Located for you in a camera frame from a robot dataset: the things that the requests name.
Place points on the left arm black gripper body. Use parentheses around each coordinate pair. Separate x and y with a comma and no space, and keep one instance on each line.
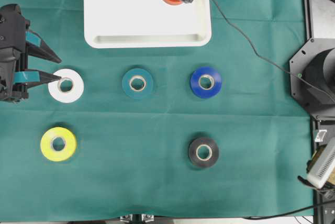
(13,51)

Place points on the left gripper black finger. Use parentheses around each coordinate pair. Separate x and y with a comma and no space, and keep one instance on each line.
(32,78)
(37,47)

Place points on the yellow tape roll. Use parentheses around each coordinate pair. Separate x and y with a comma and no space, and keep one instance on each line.
(46,144)

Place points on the teal green tape roll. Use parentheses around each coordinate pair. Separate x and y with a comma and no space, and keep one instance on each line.
(138,73)

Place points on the black tape roll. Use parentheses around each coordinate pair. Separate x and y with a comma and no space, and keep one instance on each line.
(213,152)

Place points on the white tape roll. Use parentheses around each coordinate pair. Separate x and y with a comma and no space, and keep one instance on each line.
(72,95)

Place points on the white plastic tray case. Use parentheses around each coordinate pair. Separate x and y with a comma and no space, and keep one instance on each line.
(146,24)

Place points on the blue tape roll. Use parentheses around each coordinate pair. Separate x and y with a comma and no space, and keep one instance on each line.
(210,73)

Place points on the green table cloth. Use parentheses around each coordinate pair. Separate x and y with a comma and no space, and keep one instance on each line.
(132,154)

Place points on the metal clamp at table edge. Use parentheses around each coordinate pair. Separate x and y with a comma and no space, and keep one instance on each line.
(137,218)

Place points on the white power adapter box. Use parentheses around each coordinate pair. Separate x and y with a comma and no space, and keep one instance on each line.
(323,167)

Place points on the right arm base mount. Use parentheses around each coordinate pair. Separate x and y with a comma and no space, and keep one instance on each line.
(313,63)

